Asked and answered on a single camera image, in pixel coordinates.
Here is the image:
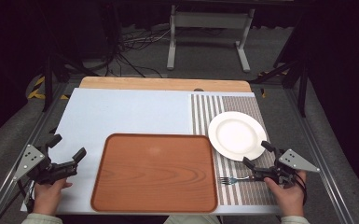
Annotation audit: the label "person's legs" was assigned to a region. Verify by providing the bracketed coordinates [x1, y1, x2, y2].
[163, 214, 222, 224]

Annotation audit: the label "person's right hand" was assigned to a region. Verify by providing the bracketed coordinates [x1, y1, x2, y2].
[263, 171, 308, 217]

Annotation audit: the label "pale blue table board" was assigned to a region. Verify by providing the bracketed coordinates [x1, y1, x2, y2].
[21, 87, 282, 217]

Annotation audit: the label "white round plate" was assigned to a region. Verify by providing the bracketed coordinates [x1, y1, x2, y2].
[207, 111, 268, 162]

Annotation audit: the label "hand-held gripper cable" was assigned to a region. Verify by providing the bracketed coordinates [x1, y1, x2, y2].
[293, 172, 309, 207]
[0, 179, 35, 222]

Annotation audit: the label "white metal stand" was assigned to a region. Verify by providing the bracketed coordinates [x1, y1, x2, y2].
[166, 4, 256, 74]

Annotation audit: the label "right hand-held gripper cable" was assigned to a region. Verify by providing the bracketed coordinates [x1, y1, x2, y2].
[293, 172, 309, 207]

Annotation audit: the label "brown wood-grain tray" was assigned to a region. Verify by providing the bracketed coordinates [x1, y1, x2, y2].
[90, 133, 219, 215]

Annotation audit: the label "striped grey placemat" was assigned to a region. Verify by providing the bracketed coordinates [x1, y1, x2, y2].
[189, 93, 278, 207]

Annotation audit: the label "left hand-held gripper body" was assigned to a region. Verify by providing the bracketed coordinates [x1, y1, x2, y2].
[12, 144, 78, 186]

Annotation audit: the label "aluminium frame rail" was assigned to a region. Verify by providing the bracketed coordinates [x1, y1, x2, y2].
[283, 88, 357, 224]
[0, 81, 74, 224]

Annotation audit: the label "left hand-held gripper cable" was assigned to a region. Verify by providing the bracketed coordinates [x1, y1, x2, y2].
[0, 179, 35, 222]

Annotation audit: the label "yellow black hazard tape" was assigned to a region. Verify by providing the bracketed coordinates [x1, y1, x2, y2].
[27, 76, 71, 101]

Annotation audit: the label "person's left hand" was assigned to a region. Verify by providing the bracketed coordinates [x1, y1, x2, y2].
[32, 177, 74, 216]

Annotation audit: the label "black cables on floor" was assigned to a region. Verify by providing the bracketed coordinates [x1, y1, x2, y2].
[104, 26, 171, 78]

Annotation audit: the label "silver fork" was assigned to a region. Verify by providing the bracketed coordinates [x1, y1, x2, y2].
[218, 175, 256, 187]

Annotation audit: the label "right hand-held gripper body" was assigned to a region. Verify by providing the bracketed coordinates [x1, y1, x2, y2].
[252, 148, 321, 189]

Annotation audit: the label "black tripod stand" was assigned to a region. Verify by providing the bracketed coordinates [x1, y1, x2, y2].
[250, 13, 313, 119]
[40, 50, 101, 114]

